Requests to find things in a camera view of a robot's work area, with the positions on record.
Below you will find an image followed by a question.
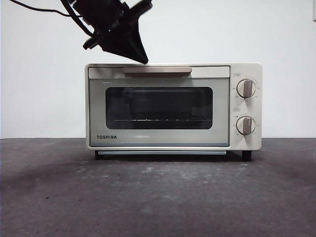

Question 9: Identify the cream Toshiba toaster oven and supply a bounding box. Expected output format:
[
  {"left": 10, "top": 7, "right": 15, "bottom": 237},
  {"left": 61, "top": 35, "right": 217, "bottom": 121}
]
[{"left": 84, "top": 62, "right": 263, "bottom": 161}]

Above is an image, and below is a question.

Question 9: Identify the glass oven door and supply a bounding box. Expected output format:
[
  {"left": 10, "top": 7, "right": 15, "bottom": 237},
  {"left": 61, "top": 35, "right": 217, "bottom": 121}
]
[{"left": 88, "top": 66, "right": 230, "bottom": 148}]

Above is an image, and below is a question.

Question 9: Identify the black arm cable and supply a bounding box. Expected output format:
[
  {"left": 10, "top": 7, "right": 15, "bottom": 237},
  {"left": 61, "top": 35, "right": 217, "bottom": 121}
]
[{"left": 11, "top": 0, "right": 97, "bottom": 34}]

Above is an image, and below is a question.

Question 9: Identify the cream timer knob, beige grip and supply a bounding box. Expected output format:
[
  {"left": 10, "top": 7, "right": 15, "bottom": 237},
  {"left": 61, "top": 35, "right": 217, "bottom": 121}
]
[{"left": 236, "top": 116, "right": 256, "bottom": 136}]

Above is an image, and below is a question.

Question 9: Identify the silver crumb tray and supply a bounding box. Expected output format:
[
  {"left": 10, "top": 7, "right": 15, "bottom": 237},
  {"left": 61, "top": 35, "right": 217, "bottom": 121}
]
[{"left": 98, "top": 151, "right": 227, "bottom": 156}]

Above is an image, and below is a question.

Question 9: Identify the cream temperature knob, beige grip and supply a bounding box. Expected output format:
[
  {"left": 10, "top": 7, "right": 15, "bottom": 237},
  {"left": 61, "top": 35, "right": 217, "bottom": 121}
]
[{"left": 236, "top": 79, "right": 257, "bottom": 99}]

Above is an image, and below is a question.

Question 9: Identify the metal wire oven rack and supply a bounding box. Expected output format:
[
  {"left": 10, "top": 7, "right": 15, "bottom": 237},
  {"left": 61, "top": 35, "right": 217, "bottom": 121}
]
[{"left": 115, "top": 118, "right": 207, "bottom": 123}]

